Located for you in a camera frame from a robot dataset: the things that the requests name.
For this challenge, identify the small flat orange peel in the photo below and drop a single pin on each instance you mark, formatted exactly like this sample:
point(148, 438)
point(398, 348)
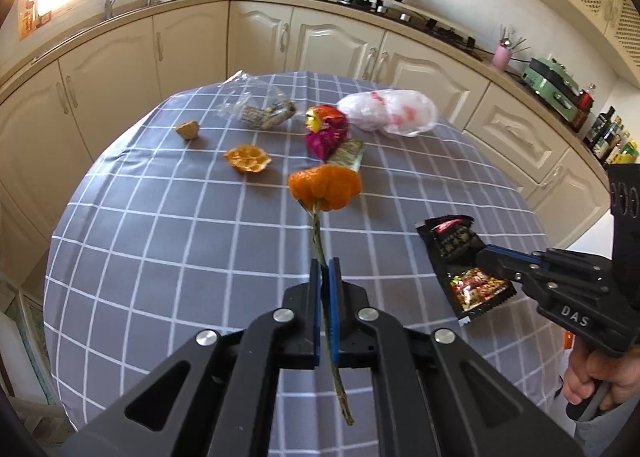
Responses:
point(247, 159)

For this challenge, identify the dark glass bottle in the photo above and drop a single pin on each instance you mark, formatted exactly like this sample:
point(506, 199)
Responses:
point(602, 129)

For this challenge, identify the yellow green bottle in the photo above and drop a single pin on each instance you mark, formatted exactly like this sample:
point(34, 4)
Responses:
point(627, 153)

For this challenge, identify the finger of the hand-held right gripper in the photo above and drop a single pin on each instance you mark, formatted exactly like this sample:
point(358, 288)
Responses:
point(505, 271)
point(515, 257)

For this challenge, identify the pink utensil cup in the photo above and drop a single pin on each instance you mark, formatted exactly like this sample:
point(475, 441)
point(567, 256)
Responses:
point(501, 58)

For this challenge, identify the clear plastic wrapper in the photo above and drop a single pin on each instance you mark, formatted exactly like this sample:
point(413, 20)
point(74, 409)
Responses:
point(250, 97)

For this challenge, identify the orange paper decoration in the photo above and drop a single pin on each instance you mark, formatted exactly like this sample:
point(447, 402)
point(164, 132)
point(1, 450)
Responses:
point(30, 12)

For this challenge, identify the large orange peel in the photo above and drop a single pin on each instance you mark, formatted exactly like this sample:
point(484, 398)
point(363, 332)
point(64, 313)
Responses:
point(330, 184)

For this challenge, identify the black gas cooktop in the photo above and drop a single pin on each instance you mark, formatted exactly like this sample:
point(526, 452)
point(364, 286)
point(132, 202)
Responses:
point(400, 12)

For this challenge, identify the black snack wrapper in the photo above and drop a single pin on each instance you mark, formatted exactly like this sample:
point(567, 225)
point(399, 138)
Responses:
point(457, 257)

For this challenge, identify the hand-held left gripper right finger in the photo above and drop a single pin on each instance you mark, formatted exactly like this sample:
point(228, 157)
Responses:
point(335, 317)

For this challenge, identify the green white wrapper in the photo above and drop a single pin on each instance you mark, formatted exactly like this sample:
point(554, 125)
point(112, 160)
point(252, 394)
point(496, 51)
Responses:
point(350, 154)

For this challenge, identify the red magenta snack wrapper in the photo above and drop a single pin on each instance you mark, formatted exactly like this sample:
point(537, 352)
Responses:
point(327, 134)

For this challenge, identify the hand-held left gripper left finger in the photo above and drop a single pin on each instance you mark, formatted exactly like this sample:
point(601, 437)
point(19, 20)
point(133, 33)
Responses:
point(317, 337)

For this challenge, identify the grey checked tablecloth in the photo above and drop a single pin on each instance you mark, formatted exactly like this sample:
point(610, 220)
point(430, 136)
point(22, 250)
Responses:
point(175, 262)

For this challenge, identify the green electric cooker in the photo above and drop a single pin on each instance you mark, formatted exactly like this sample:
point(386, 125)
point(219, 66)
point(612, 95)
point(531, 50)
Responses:
point(550, 84)

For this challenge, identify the cream lower cabinets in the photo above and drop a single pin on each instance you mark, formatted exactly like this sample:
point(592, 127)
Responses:
point(125, 67)

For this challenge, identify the person's grey clothing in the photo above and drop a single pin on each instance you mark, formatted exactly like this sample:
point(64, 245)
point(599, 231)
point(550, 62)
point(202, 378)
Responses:
point(610, 437)

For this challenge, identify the white plastic bag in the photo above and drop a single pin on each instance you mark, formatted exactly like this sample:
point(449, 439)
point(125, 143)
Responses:
point(387, 112)

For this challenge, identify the person's right hand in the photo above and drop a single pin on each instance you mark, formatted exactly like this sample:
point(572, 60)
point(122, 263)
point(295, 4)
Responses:
point(580, 372)

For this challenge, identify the green plant stalk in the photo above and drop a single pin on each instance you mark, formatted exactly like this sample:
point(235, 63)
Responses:
point(316, 237)

